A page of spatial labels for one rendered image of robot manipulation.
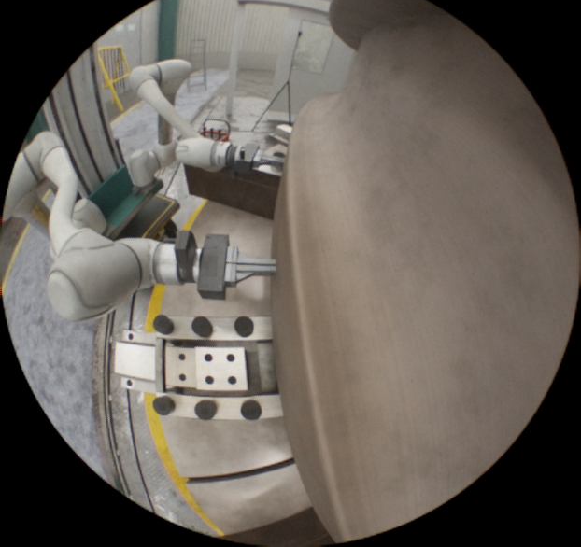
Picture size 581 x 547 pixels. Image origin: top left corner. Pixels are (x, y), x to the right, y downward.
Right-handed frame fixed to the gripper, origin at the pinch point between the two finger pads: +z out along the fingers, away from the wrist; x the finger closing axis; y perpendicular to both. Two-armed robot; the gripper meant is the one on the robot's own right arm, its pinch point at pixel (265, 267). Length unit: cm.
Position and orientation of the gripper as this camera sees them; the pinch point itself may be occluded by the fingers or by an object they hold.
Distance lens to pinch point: 41.6
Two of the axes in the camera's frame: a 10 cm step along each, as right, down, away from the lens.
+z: 9.8, 0.4, 2.0
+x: 0.7, 8.5, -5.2
